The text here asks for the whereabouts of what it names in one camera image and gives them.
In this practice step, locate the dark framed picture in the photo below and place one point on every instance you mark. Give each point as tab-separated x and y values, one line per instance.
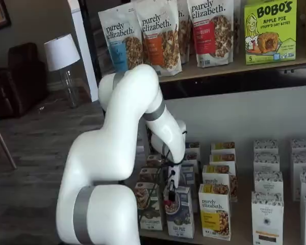
0	18

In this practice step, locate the white shade glass lamp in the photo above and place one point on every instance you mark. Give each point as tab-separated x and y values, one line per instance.
61	51

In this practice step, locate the blue label granola bag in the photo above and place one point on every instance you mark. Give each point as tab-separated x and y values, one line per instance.
120	46

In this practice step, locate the yellow white granola box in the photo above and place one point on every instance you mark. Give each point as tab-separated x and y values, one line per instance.
215	176
223	146
222	158
214	214

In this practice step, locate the brown armchair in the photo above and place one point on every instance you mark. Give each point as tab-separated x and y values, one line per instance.
18	81

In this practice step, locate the green Bobo's snack box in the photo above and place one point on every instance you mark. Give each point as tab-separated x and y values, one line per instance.
270	33

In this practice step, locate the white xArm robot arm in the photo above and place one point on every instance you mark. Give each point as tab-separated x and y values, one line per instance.
112	153

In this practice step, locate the red label granola bag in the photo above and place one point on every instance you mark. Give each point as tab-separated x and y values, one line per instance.
211	35

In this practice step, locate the chair with wooden leg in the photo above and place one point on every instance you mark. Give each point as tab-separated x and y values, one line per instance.
1	143

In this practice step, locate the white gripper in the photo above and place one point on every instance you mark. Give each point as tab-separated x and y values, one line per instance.
176	173

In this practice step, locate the green white oatmeal box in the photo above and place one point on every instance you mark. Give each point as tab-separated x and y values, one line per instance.
154	160
149	209
148	174

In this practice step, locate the blue white oatmeal box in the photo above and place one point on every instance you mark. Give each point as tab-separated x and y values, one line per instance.
193	147
188	176
179	219
191	159

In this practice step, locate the orange label granola bag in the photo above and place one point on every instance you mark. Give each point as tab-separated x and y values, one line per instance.
160	48
184	33

